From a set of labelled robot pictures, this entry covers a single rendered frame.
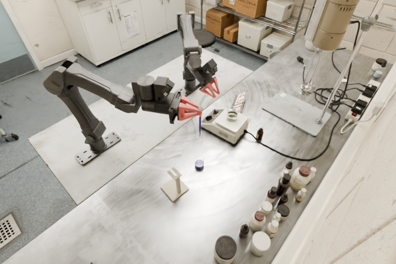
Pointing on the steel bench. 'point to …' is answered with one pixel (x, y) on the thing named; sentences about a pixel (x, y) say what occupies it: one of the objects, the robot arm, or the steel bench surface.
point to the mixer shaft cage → (307, 89)
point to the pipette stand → (174, 186)
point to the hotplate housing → (225, 131)
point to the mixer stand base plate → (296, 112)
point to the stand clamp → (371, 22)
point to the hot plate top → (230, 122)
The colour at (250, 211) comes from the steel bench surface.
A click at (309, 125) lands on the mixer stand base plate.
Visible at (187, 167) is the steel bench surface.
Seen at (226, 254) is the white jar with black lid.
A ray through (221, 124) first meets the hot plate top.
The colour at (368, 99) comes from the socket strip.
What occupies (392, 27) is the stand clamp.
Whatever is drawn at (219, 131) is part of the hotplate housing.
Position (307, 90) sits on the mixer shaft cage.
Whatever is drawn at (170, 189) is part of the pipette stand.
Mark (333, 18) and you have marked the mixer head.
